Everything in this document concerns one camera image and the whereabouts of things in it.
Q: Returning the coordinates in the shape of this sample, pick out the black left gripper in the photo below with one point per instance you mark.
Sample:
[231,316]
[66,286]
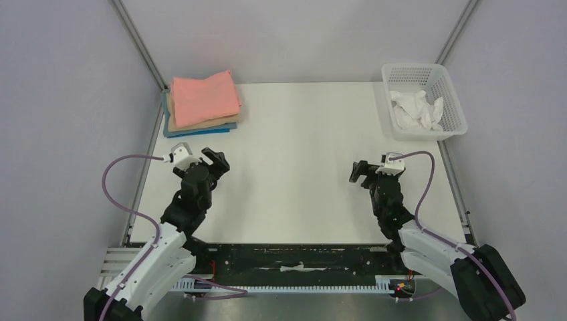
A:
[221,165]

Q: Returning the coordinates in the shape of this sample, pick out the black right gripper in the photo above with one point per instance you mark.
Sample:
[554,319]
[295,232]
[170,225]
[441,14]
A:
[370,173]

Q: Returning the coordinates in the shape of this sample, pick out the white t shirt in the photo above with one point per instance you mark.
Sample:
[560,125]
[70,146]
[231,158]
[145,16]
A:
[413,112]

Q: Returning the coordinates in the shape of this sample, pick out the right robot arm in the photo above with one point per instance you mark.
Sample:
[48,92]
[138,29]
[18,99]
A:
[477,276]

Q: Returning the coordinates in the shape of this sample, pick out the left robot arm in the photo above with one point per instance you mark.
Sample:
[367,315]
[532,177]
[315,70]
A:
[171,252]

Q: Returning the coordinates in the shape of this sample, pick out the folded bright blue t shirt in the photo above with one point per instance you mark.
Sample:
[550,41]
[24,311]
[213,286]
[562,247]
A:
[200,132]

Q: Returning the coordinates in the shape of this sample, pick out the folded tan t shirt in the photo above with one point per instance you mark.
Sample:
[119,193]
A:
[172,125]

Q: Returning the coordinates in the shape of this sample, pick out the folded pink t shirt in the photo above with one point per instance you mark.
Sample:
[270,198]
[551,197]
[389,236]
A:
[200,100]

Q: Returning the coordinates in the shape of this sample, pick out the folded grey-blue t shirt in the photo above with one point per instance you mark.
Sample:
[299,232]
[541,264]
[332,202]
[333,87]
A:
[166,132]

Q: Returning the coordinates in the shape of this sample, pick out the white plastic basket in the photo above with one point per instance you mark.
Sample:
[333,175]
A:
[435,80]

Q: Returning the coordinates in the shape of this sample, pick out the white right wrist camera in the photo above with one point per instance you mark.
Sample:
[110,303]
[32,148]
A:
[391,164]

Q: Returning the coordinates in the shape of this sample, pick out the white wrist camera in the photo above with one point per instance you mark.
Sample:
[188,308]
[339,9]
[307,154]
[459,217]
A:
[181,157]
[391,164]

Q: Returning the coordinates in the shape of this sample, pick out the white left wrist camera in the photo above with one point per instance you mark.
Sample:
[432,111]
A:
[181,157]

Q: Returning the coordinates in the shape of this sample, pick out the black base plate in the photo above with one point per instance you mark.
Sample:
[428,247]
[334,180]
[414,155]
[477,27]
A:
[297,264]

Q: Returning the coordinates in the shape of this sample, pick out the white slotted cable duct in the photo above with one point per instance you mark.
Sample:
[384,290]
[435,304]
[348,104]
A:
[189,285]

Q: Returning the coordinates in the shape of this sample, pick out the left aluminium frame post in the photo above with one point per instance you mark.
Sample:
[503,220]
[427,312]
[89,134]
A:
[138,42]

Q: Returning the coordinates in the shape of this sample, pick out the aluminium frame post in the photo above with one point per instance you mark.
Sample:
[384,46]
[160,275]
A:
[457,30]
[138,42]

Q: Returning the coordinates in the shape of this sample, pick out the right aluminium frame post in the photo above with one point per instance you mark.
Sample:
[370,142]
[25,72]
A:
[457,30]

